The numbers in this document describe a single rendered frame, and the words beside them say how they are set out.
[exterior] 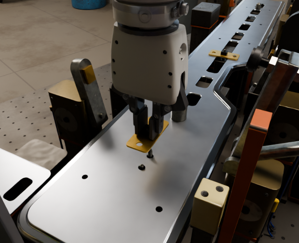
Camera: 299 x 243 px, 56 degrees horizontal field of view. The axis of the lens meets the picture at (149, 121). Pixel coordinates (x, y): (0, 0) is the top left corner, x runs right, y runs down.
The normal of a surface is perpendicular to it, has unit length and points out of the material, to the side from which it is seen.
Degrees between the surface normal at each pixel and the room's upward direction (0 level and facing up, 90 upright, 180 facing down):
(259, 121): 0
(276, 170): 0
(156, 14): 90
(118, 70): 91
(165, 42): 85
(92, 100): 78
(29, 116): 0
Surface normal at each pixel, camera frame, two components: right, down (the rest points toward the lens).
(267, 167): 0.00, -0.79
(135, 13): -0.32, 0.57
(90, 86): 0.87, 0.11
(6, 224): 0.89, 0.28
